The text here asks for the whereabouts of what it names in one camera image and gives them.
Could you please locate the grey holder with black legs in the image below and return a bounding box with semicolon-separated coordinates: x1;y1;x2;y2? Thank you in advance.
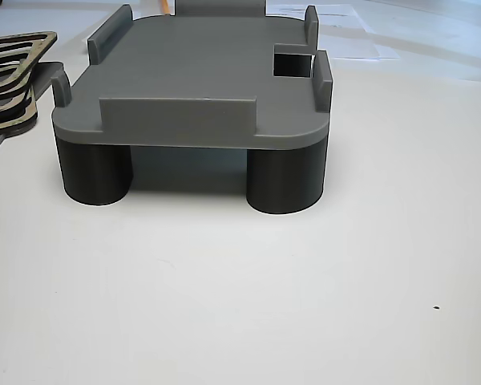
51;0;334;216

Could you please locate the beige rectangular adhesive frame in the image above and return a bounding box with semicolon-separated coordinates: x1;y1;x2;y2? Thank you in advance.
0;88;39;140
0;30;59;91
0;59;36;106

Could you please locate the white printed paper sheet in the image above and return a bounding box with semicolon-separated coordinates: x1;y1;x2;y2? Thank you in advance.
267;2;377;34

